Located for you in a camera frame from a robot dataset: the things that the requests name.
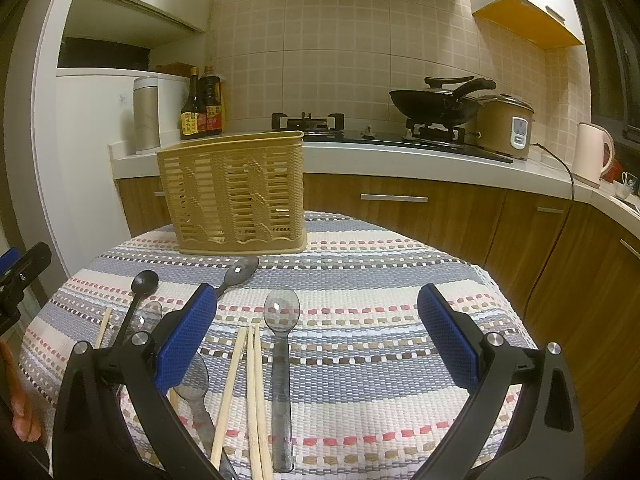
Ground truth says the dark soy sauce bottle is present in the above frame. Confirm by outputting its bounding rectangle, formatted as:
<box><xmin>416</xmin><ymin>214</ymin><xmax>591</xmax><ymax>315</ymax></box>
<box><xmin>180</xmin><ymin>67</ymin><xmax>206</xmax><ymax>140</ymax></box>

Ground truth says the black gas stove top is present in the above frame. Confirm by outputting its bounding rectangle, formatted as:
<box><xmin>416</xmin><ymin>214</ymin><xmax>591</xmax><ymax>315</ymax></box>
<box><xmin>270</xmin><ymin>113</ymin><xmax>513</xmax><ymax>164</ymax></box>

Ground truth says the upper wall cabinet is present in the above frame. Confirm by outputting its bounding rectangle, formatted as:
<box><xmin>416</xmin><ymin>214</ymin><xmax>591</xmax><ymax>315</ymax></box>
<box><xmin>470</xmin><ymin>0</ymin><xmax>585</xmax><ymax>49</ymax></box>

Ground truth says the black plastic spoon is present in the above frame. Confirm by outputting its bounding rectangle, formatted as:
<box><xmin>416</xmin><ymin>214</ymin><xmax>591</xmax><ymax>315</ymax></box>
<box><xmin>114</xmin><ymin>270</ymin><xmax>160</xmax><ymax>346</ymax></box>

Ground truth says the grey cylindrical canister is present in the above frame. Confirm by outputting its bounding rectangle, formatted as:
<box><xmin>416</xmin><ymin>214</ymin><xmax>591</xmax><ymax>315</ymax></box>
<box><xmin>132</xmin><ymin>77</ymin><xmax>160</xmax><ymax>153</ymax></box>

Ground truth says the tan plastic utensil basket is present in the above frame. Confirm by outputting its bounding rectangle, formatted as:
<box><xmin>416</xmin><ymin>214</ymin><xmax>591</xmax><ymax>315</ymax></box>
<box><xmin>156</xmin><ymin>130</ymin><xmax>307</xmax><ymax>256</ymax></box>

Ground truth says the person left hand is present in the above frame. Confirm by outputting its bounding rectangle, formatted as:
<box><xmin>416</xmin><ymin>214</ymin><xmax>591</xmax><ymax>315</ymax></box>
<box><xmin>1</xmin><ymin>342</ymin><xmax>42</xmax><ymax>442</ymax></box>

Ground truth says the black power cable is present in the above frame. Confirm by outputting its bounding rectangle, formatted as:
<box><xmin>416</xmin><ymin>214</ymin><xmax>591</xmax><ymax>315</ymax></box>
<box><xmin>529</xmin><ymin>142</ymin><xmax>577</xmax><ymax>241</ymax></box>

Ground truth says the striped woven table cloth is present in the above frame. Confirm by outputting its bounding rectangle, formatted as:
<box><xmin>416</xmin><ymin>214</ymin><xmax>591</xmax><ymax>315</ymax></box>
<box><xmin>17</xmin><ymin>211</ymin><xmax>533</xmax><ymax>479</ymax></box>

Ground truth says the brown rice cooker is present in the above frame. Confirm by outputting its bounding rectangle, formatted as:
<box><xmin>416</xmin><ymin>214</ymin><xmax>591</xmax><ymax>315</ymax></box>
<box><xmin>473</xmin><ymin>94</ymin><xmax>535</xmax><ymax>159</ymax></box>

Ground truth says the black wok with lid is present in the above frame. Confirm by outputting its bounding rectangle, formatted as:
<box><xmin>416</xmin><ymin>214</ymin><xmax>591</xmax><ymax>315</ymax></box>
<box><xmin>390</xmin><ymin>76</ymin><xmax>497</xmax><ymax>127</ymax></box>

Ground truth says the cooking oil bottle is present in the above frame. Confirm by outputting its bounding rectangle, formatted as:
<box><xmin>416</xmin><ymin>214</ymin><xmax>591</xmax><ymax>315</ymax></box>
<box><xmin>200</xmin><ymin>65</ymin><xmax>222</xmax><ymax>136</ymax></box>

